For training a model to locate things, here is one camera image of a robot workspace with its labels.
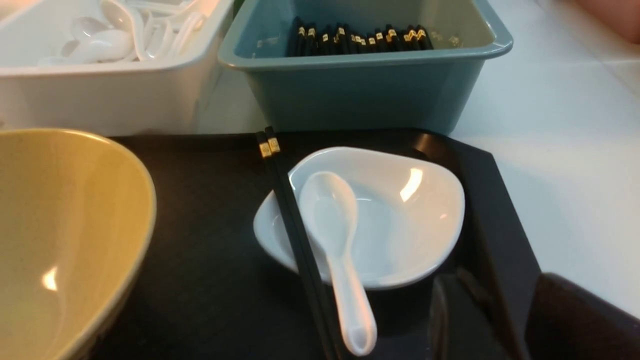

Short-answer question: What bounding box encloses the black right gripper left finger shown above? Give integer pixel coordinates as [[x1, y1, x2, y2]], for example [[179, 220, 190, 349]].
[[429, 268, 511, 360]]

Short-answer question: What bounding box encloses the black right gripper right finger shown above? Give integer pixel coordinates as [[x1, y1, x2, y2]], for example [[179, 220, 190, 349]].
[[525, 272, 640, 360]]

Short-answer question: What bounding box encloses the small white dish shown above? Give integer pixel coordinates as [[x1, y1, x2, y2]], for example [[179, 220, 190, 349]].
[[253, 146, 466, 291]]

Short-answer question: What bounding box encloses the black chopstick gold band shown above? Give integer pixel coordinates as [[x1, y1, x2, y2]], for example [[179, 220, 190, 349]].
[[255, 131, 337, 360]]

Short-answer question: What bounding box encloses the white ceramic spoon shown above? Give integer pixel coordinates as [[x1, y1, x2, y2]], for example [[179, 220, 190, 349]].
[[298, 171, 378, 357]]

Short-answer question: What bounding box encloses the yellow noodle bowl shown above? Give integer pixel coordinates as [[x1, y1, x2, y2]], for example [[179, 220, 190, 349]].
[[0, 129, 157, 360]]

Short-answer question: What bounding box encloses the black serving tray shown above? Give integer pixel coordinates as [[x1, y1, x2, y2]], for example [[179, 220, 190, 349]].
[[89, 129, 541, 360]]

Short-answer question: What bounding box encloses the blue-grey chopstick bin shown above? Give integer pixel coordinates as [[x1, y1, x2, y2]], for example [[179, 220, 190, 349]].
[[218, 0, 514, 135]]

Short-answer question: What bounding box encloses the pile of black chopsticks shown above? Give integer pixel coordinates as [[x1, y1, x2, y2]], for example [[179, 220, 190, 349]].
[[285, 16, 435, 57]]

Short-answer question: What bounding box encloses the white spoon bin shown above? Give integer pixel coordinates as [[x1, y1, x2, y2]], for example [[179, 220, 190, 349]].
[[0, 0, 234, 136]]

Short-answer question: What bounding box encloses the pile of white spoons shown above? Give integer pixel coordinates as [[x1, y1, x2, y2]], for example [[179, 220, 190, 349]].
[[36, 0, 208, 68]]

